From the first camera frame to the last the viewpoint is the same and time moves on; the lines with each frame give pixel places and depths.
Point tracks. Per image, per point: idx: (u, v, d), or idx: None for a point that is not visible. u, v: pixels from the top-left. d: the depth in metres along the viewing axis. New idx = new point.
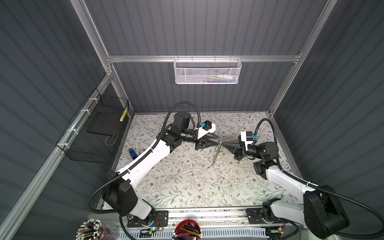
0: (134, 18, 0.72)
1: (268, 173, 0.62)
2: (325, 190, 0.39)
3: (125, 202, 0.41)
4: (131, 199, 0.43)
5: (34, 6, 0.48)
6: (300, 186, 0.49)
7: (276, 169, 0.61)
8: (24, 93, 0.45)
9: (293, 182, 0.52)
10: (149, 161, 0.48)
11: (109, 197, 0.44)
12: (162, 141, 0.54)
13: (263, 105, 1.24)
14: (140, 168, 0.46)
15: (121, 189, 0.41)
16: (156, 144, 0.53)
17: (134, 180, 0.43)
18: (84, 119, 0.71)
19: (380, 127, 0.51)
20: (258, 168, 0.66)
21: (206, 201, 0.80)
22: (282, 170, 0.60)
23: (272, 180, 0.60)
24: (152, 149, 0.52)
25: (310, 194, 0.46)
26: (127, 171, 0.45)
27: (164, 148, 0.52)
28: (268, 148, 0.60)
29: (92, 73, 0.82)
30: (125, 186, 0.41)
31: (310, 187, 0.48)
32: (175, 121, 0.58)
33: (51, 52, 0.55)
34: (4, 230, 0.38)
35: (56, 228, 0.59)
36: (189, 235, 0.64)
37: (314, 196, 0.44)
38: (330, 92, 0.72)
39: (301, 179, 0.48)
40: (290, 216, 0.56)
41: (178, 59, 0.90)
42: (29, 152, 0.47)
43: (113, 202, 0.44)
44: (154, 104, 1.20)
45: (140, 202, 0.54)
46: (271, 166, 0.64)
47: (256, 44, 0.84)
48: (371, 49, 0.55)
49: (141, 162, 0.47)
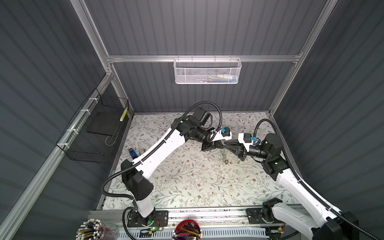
0: (134, 18, 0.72)
1: (279, 177, 0.55)
2: (347, 220, 0.40)
3: (139, 191, 0.44)
4: (146, 186, 0.45)
5: (34, 6, 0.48)
6: (319, 208, 0.44)
7: (290, 176, 0.53)
8: (24, 93, 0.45)
9: (311, 201, 0.46)
10: (162, 152, 0.47)
11: (127, 183, 0.47)
12: (177, 131, 0.51)
13: (263, 105, 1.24)
14: (153, 159, 0.46)
15: (134, 180, 0.42)
16: (170, 134, 0.51)
17: (148, 173, 0.45)
18: (84, 119, 0.71)
19: (381, 127, 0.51)
20: (267, 168, 0.58)
21: (206, 201, 0.80)
22: (300, 181, 0.51)
23: (282, 183, 0.54)
24: (165, 139, 0.49)
25: (330, 222, 0.41)
26: (140, 163, 0.45)
27: (178, 139, 0.50)
28: (268, 139, 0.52)
29: (92, 73, 0.82)
30: (139, 177, 0.42)
31: (332, 213, 0.42)
32: (196, 113, 0.57)
33: (51, 53, 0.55)
34: (4, 230, 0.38)
35: (56, 229, 0.59)
36: (189, 235, 0.64)
37: (334, 226, 0.40)
38: (331, 91, 0.72)
39: (323, 200, 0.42)
40: (293, 224, 0.55)
41: (178, 59, 0.90)
42: (29, 152, 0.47)
43: (130, 187, 0.48)
44: (154, 104, 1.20)
45: (147, 199, 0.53)
46: (284, 171, 0.55)
47: (256, 44, 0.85)
48: (371, 49, 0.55)
49: (154, 153, 0.47)
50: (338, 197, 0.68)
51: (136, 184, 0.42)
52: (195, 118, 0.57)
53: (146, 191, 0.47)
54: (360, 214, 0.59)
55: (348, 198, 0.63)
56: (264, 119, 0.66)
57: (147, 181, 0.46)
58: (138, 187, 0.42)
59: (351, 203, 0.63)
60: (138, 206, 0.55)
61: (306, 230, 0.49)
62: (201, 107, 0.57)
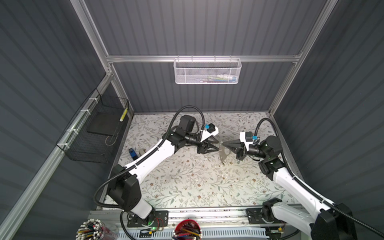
0: (134, 19, 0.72)
1: (274, 176, 0.57)
2: (341, 211, 0.41)
3: (129, 198, 0.42)
4: (136, 195, 0.44)
5: (34, 6, 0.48)
6: (313, 201, 0.46)
7: (285, 174, 0.56)
8: (24, 93, 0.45)
9: (305, 195, 0.48)
10: (155, 158, 0.50)
11: (114, 192, 0.45)
12: (168, 141, 0.56)
13: (263, 105, 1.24)
14: (146, 164, 0.48)
15: (127, 183, 0.42)
16: (162, 142, 0.56)
17: (141, 176, 0.45)
18: (84, 119, 0.71)
19: (381, 126, 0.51)
20: (264, 168, 0.60)
21: (206, 201, 0.80)
22: (293, 178, 0.54)
23: (278, 183, 0.57)
24: (158, 147, 0.54)
25: (324, 214, 0.42)
26: (134, 166, 0.46)
27: (169, 148, 0.54)
28: (269, 141, 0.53)
29: (92, 73, 0.82)
30: (132, 180, 0.42)
31: (325, 205, 0.44)
32: (181, 122, 0.61)
33: (51, 53, 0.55)
34: (4, 230, 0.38)
35: (56, 229, 0.58)
36: (189, 235, 0.64)
37: (328, 217, 0.41)
38: (331, 92, 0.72)
39: (316, 193, 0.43)
40: (294, 223, 0.55)
41: (178, 59, 0.90)
42: (29, 152, 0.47)
43: (118, 197, 0.45)
44: (154, 104, 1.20)
45: (141, 201, 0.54)
46: (279, 170, 0.58)
47: (256, 44, 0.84)
48: (371, 48, 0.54)
49: (147, 159, 0.49)
50: (339, 197, 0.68)
51: (128, 189, 0.42)
52: (181, 129, 0.62)
53: (135, 200, 0.45)
54: (359, 214, 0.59)
55: (348, 198, 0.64)
56: (265, 119, 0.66)
57: (138, 185, 0.43)
58: (130, 191, 0.41)
59: (351, 203, 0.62)
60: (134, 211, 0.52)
61: (305, 226, 0.49)
62: (184, 116, 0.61)
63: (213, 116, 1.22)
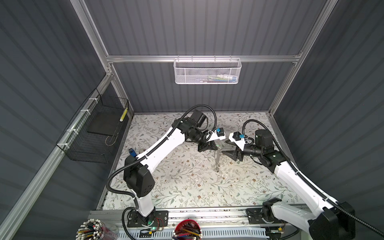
0: (134, 18, 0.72)
1: (277, 169, 0.55)
2: (343, 210, 0.41)
3: (143, 186, 0.45)
4: (149, 182, 0.47)
5: (34, 6, 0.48)
6: (316, 199, 0.44)
7: (288, 168, 0.53)
8: (24, 93, 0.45)
9: (308, 192, 0.46)
10: (165, 148, 0.50)
11: (129, 180, 0.48)
12: (178, 130, 0.55)
13: (263, 105, 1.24)
14: (157, 154, 0.48)
15: (140, 173, 0.44)
16: (172, 132, 0.54)
17: (152, 166, 0.46)
18: (84, 119, 0.71)
19: (381, 127, 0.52)
20: (265, 161, 0.59)
21: (206, 201, 0.80)
22: (297, 173, 0.52)
23: (280, 176, 0.55)
24: (167, 136, 0.53)
25: (326, 212, 0.41)
26: (145, 157, 0.48)
27: (179, 136, 0.54)
28: (258, 131, 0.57)
29: (92, 73, 0.82)
30: (144, 170, 0.44)
31: (328, 203, 0.43)
32: (193, 115, 0.63)
33: (51, 52, 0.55)
34: (4, 230, 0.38)
35: (56, 229, 0.58)
36: (189, 235, 0.64)
37: (331, 216, 0.40)
38: (331, 91, 0.72)
39: (320, 191, 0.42)
40: (293, 221, 0.55)
41: (178, 59, 0.90)
42: (29, 153, 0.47)
43: (133, 183, 0.48)
44: (154, 104, 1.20)
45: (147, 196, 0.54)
46: (282, 163, 0.55)
47: (256, 44, 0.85)
48: (371, 48, 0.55)
49: (157, 149, 0.49)
50: (338, 197, 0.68)
51: (141, 178, 0.44)
52: (193, 120, 0.63)
53: (149, 187, 0.48)
54: (359, 214, 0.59)
55: (348, 198, 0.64)
56: (249, 120, 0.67)
57: (151, 174, 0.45)
58: (143, 180, 0.44)
59: (351, 203, 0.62)
60: (139, 204, 0.56)
61: (304, 223, 0.50)
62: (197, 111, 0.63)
63: (213, 116, 1.22)
